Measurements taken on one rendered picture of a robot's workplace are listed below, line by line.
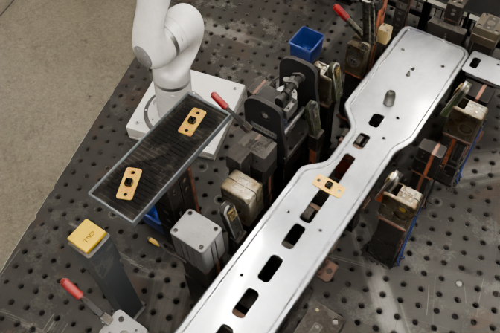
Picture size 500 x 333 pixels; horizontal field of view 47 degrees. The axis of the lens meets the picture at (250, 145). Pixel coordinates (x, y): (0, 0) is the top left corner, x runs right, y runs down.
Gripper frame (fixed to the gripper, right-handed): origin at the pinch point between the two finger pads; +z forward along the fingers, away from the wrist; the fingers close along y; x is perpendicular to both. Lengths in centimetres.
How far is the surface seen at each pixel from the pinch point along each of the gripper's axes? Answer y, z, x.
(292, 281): 31, 45, -38
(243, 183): 9.1, 36.9, -26.3
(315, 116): 12.5, 37.8, 2.0
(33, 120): -146, 145, -2
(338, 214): 31, 45, -17
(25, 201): -112, 145, -38
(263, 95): 1.1, 29.0, -5.8
